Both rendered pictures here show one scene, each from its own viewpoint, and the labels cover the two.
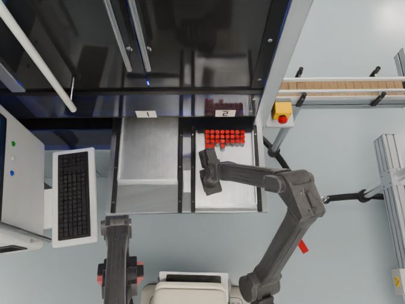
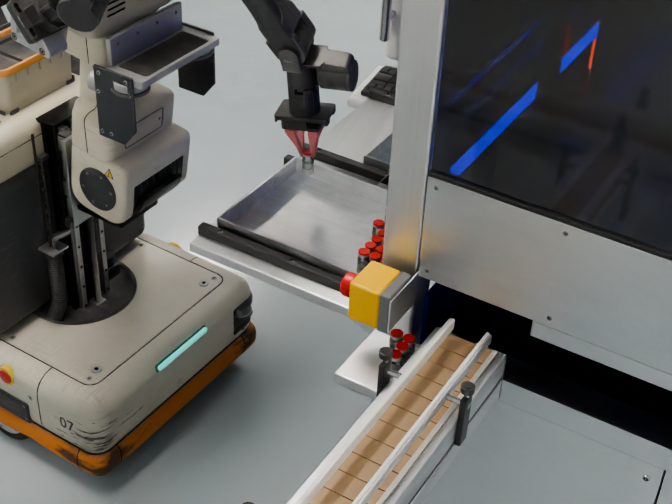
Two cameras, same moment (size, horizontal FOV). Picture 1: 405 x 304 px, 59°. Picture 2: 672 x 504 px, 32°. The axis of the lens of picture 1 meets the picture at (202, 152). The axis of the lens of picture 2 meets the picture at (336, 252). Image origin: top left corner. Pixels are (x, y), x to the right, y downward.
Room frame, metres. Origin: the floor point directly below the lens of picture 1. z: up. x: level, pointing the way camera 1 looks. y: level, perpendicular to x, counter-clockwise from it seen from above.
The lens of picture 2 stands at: (1.38, -1.60, 2.13)
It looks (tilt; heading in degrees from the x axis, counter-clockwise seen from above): 37 degrees down; 120
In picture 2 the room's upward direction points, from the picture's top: 3 degrees clockwise
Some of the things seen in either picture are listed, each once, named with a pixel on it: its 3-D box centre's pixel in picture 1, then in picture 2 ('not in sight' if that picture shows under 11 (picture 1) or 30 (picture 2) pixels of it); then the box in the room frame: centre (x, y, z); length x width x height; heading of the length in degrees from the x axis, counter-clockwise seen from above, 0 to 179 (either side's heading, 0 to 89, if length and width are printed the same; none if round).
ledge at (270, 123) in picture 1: (278, 113); (391, 370); (0.78, -0.36, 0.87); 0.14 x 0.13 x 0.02; 1
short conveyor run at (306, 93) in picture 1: (336, 89); (362, 481); (0.88, -0.63, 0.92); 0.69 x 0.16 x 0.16; 91
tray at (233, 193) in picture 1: (225, 166); (333, 222); (0.50, -0.10, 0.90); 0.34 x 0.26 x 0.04; 0
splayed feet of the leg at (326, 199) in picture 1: (361, 197); not in sight; (0.56, -1.05, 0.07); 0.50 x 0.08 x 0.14; 91
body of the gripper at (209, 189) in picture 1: (211, 180); (304, 100); (0.39, -0.03, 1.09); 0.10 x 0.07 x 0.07; 17
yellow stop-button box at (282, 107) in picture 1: (281, 109); (378, 295); (0.73, -0.35, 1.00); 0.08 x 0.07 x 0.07; 1
